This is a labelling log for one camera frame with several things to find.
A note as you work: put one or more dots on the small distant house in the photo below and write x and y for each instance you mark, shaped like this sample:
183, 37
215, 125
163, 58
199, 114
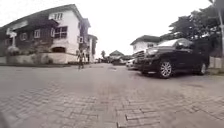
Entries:
116, 55

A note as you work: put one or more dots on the pale car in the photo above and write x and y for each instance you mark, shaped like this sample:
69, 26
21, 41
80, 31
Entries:
130, 63

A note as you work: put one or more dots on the person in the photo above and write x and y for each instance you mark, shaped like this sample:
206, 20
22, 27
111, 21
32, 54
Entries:
81, 58

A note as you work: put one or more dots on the grey brick paved road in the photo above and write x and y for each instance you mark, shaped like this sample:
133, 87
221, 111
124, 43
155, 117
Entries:
100, 96

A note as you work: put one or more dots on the white house with dark roof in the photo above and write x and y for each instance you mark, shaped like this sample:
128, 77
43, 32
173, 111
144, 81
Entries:
144, 43

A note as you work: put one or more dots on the black car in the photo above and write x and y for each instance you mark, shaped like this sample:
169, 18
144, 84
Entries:
173, 56

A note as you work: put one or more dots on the large white house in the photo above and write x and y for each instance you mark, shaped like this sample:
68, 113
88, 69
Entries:
50, 31

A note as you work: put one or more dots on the dark green trees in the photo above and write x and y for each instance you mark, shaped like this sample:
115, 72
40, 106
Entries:
200, 23

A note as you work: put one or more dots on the pole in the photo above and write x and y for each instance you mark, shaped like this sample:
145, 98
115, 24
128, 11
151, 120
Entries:
221, 23

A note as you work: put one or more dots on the low pale garden wall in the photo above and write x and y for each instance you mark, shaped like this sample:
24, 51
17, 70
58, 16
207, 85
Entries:
40, 58

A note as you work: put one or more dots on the white lamp post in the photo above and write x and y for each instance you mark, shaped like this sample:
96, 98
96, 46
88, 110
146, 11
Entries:
13, 38

